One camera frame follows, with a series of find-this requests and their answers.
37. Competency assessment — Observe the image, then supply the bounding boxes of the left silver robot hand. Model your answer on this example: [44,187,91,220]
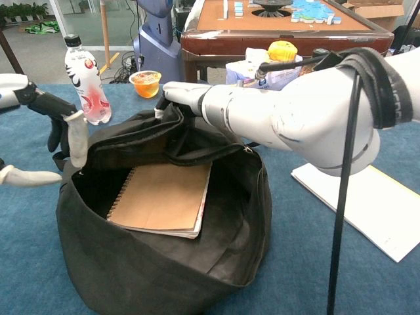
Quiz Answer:
[0,73,90,188]

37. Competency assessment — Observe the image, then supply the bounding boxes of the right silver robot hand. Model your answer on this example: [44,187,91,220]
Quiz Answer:
[154,81,211,121]

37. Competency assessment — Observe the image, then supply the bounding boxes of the brown spiral notebook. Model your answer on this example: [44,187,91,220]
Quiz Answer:
[105,163,213,240]

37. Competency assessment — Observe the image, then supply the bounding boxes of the black backpack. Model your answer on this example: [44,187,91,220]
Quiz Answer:
[52,103,273,315]

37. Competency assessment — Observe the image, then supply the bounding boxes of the instant noodle cup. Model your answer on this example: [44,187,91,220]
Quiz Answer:
[128,70,163,99]

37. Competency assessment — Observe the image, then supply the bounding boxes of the red white drink bottle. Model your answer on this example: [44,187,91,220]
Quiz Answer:
[64,34,112,126]

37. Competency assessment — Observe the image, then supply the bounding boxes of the white tissue pack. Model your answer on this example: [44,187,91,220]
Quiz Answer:
[225,47,305,91]

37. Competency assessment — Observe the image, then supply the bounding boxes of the blue grey machine base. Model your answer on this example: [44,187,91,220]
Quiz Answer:
[133,0,183,83]

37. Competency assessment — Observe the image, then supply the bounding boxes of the yellow tape measure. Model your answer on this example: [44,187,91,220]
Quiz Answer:
[267,40,299,62]

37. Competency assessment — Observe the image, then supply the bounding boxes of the brown mahjong table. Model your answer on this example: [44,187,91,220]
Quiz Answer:
[180,0,394,83]

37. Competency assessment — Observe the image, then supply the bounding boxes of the blue felt table cover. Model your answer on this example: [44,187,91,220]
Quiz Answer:
[0,83,420,315]

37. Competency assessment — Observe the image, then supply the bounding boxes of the green potted plants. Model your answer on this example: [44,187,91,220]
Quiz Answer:
[0,2,49,22]

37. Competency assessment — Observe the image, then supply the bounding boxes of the blue mahjong tile pile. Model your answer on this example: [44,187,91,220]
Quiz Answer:
[290,0,342,26]

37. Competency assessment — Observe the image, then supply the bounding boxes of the cardboard box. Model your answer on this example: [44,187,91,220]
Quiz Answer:
[341,0,405,32]

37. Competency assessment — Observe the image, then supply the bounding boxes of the white and yellow notebook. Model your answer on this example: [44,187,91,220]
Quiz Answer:
[291,163,420,263]

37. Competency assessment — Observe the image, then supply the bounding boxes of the black floor cable bundle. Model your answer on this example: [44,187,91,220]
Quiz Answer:
[111,52,138,85]

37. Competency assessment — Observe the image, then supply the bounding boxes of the wooden post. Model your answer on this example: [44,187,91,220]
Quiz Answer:
[100,0,111,70]

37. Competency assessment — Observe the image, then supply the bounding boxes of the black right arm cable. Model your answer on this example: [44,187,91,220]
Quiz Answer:
[255,54,365,315]

